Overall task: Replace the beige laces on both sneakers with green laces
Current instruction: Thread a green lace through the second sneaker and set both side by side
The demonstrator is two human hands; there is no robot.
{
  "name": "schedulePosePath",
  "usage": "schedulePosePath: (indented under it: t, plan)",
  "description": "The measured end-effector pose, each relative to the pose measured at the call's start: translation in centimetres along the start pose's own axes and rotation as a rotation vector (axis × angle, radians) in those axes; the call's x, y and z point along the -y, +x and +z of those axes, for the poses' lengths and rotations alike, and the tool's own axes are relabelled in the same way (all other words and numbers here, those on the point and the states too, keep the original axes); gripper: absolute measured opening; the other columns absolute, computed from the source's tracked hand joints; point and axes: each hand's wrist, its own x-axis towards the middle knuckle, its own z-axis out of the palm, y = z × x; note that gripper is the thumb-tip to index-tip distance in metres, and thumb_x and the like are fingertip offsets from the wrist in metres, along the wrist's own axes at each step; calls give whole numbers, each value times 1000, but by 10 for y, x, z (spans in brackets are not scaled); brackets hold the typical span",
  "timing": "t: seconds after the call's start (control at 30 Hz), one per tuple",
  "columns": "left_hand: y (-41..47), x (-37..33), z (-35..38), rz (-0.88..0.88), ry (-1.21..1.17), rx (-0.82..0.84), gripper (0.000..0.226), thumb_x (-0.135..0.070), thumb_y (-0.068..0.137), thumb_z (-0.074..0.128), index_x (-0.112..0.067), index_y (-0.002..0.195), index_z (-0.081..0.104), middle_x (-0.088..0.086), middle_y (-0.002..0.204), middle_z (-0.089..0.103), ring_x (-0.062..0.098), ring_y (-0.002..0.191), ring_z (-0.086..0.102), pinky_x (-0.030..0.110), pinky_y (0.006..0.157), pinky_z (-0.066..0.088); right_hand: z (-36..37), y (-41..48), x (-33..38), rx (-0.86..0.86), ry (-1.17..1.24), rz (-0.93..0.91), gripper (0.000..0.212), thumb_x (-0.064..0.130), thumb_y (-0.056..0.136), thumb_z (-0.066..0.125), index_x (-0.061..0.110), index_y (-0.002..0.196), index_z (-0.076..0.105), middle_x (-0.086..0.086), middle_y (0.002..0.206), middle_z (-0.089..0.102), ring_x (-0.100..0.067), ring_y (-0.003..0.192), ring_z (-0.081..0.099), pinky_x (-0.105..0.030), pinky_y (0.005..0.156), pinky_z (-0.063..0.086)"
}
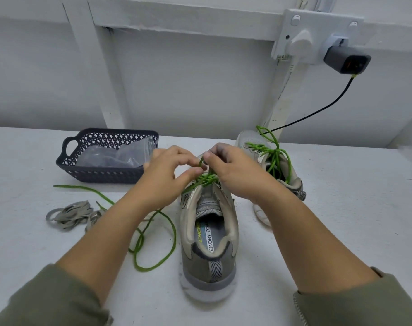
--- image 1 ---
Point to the person's left hand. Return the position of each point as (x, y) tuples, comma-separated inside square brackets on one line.
[(164, 180)]

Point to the white wall socket plate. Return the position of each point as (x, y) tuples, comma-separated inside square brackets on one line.
[(314, 23)]

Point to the person's right hand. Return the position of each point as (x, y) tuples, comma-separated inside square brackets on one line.
[(240, 173)]

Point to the person's left forearm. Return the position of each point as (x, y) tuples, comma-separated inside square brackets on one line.
[(70, 281)]

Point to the dark plastic lattice basket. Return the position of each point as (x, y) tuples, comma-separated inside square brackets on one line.
[(97, 174)]

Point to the beige shoelace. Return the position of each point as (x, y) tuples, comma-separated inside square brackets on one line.
[(70, 215), (94, 217)]

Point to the gray charger adapter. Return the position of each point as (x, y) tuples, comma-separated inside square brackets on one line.
[(346, 59)]

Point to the green shoelace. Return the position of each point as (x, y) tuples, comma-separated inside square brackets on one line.
[(158, 261), (274, 152)]

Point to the person's right forearm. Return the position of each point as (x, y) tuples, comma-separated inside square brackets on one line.
[(328, 268)]

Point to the gray sneaker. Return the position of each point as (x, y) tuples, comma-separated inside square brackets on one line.
[(207, 268), (294, 185)]

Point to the clear plastic bag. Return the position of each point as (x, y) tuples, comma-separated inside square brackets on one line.
[(118, 154)]

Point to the white plug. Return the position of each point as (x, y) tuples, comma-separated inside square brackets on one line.
[(301, 44)]

